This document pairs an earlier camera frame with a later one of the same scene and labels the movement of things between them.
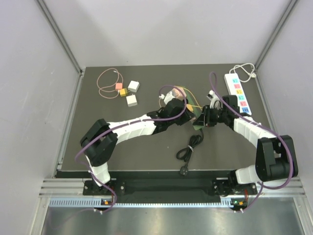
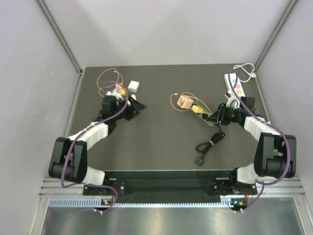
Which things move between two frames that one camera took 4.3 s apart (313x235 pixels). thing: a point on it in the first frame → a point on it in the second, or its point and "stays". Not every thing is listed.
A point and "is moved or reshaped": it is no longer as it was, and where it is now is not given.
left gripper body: (184, 118) → (121, 105)
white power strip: (234, 88) stays
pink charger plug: (119, 86) stays
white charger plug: (133, 85) stays
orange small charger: (190, 107) is moved or reshaped
